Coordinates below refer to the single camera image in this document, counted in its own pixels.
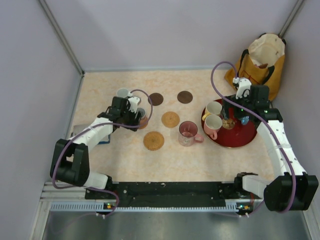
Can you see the red round tray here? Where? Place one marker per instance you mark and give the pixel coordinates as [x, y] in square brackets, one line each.
[232, 134]

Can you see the tall pink ghost mug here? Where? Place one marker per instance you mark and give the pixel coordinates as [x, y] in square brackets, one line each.
[188, 134]

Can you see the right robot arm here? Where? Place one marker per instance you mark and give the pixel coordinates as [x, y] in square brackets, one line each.
[292, 188]

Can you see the right aluminium frame post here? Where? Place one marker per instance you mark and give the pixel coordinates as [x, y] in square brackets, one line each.
[291, 17]

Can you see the yellow tote bag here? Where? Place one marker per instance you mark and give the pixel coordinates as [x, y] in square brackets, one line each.
[262, 63]

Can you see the pink mug white inside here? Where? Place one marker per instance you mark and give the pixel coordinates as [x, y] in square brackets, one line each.
[212, 125]

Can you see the small pink mug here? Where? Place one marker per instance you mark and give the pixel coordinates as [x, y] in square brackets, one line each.
[142, 113]

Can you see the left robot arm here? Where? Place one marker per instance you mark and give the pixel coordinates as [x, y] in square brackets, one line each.
[70, 161]

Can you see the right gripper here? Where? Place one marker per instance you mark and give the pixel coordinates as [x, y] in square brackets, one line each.
[225, 109]

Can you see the grey blue mug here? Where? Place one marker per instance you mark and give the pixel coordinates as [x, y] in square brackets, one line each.
[122, 93]

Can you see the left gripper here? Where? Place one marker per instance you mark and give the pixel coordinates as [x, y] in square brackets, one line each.
[133, 114]

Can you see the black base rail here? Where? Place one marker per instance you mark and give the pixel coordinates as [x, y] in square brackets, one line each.
[177, 194]

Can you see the aluminium frame post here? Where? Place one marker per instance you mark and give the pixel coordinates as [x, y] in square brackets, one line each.
[291, 17]
[61, 36]

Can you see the left aluminium frame post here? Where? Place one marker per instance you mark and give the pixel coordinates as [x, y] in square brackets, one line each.
[61, 36]

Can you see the blue mug yellow inside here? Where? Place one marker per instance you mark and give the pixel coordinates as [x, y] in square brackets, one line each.
[245, 120]

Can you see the light wood coaster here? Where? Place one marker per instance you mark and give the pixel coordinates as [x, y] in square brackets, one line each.
[143, 123]

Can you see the blue white razor box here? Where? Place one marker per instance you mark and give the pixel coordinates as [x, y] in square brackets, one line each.
[80, 127]

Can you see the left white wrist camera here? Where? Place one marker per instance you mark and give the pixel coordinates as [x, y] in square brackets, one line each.
[134, 102]

